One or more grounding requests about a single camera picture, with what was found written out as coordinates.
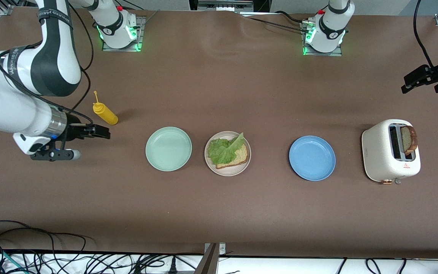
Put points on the blue plate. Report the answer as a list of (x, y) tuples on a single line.
[(312, 158)]

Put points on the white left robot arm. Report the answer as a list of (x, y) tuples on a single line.
[(331, 34)]

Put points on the black equipment with metal rail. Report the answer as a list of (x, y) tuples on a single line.
[(224, 5)]

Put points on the cream white toaster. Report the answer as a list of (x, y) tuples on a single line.
[(378, 152)]

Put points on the mint green plate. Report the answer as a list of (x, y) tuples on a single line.
[(168, 149)]

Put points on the grey metal bracket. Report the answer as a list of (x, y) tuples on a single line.
[(209, 262)]

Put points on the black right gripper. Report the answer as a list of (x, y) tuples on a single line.
[(74, 128)]

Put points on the brown table cover sheet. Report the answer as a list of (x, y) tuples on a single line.
[(219, 95)]

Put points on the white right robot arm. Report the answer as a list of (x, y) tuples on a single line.
[(51, 57)]

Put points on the beige plate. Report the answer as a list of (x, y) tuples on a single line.
[(222, 172)]

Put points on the yellow squeeze bottle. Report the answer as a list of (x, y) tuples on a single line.
[(107, 115)]

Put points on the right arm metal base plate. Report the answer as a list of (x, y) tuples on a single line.
[(141, 34)]

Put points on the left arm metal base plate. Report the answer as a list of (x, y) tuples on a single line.
[(323, 54)]

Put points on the green lettuce leaf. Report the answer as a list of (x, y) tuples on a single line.
[(221, 152)]

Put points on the black power plug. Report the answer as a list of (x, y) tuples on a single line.
[(172, 268)]

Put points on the brown bread slice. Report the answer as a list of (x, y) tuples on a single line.
[(407, 139), (242, 154)]

